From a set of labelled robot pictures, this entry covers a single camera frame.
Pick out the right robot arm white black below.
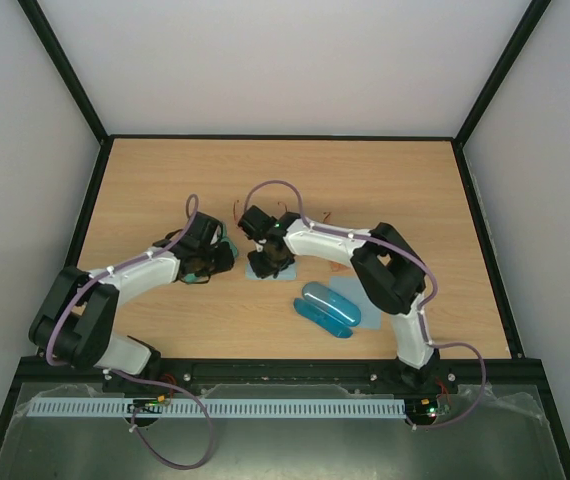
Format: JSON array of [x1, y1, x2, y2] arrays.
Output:
[[238, 206, 440, 392]]

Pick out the blue transparent glasses case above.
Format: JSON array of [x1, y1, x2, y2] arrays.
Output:
[[293, 282, 362, 339]]

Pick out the green glasses case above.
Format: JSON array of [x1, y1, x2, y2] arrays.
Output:
[[219, 223, 239, 259]]

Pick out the red sunglasses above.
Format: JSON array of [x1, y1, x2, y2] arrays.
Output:
[[232, 199, 288, 224]]

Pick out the light blue cleaning cloth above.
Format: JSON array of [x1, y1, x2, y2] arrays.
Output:
[[245, 263, 297, 281]]

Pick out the black metal frame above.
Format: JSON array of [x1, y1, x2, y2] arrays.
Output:
[[0, 1, 570, 479]]

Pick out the orange sunglasses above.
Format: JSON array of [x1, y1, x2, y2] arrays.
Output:
[[323, 211, 349, 273]]

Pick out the light blue slotted cable duct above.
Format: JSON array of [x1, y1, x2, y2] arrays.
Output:
[[27, 397, 406, 419]]

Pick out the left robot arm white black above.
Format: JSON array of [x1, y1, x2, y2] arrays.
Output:
[[28, 212, 238, 376]]

